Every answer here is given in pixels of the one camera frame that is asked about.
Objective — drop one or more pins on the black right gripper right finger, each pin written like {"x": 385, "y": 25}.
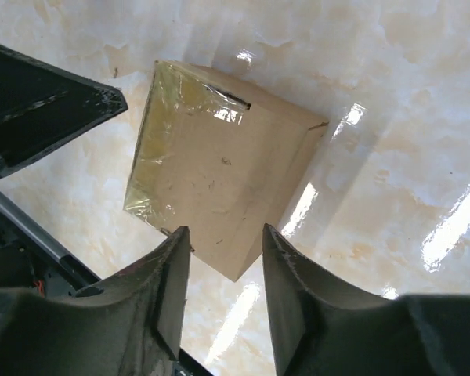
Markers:
{"x": 322, "y": 325}

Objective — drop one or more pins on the brown cardboard express box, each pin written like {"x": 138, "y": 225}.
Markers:
{"x": 221, "y": 156}

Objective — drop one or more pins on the aluminium frame rail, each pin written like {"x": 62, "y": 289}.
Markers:
{"x": 31, "y": 229}

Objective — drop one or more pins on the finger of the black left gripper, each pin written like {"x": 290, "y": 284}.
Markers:
{"x": 43, "y": 107}

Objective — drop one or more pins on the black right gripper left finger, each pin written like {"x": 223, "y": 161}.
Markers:
{"x": 128, "y": 324}

